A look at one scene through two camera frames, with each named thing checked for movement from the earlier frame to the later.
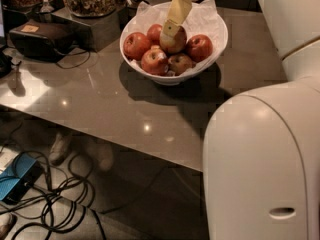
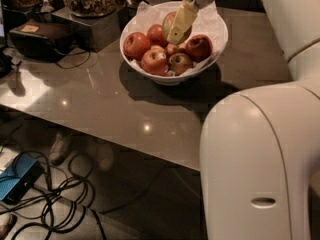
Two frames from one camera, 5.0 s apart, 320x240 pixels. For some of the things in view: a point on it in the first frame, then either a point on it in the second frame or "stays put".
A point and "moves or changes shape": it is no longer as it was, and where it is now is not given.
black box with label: x=41 y=39 stays put
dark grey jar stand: x=91 y=33 stays put
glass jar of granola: x=91 y=0 stays put
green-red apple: x=174 y=44 moves or changes shape
